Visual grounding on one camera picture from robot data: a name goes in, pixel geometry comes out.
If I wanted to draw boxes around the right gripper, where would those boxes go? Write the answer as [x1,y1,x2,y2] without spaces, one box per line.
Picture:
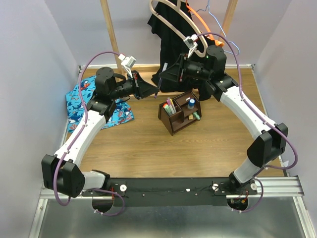
[158,53,211,82]

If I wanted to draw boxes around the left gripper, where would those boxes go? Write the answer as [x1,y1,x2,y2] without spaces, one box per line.
[110,70,160,100]

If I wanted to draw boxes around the purple thin pen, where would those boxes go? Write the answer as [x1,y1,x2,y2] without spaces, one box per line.
[154,77,162,99]

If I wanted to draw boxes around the pink red pen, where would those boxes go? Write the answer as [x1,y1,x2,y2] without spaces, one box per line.
[167,98,175,114]

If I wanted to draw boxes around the mint green highlighter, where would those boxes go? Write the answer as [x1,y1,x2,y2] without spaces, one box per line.
[166,105,173,116]

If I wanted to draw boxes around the yellow white marker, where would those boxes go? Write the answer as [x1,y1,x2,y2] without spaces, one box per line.
[170,99,176,113]

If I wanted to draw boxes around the blue small bottle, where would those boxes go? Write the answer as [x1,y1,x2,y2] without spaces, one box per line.
[187,99,196,110]

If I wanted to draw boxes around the small clear tube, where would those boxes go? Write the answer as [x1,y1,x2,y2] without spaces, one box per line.
[162,62,168,72]

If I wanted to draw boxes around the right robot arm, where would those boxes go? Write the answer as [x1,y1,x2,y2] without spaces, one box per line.
[160,45,288,194]

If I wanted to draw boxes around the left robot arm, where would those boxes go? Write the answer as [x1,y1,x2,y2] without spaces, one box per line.
[42,67,159,198]

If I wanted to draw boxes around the blue shark print cloth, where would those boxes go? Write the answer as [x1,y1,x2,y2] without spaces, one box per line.
[66,76,134,133]

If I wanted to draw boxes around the brown wooden desk organizer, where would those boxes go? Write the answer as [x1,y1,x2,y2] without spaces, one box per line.
[158,91,202,136]

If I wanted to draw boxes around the black hanging garment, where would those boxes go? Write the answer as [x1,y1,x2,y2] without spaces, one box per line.
[148,0,216,102]

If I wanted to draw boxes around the orange plastic hanger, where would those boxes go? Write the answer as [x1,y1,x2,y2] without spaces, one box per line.
[185,0,224,47]

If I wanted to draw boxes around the beige wooden hanger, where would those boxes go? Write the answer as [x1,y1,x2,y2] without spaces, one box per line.
[149,0,209,58]

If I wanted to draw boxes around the wooden clothes rack frame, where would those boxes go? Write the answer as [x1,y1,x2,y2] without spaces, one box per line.
[100,0,238,98]

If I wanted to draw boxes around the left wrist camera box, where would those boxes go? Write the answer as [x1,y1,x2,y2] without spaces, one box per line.
[118,54,137,77]

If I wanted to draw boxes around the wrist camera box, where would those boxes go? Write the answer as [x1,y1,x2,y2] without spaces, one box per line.
[118,54,137,77]
[183,34,198,58]

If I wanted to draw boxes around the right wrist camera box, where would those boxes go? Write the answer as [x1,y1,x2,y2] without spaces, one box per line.
[183,34,198,58]

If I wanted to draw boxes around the blue wire hanger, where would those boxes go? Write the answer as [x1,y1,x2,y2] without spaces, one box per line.
[190,0,241,56]

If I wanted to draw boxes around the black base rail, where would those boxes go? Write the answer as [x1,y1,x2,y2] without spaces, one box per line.
[81,176,258,208]

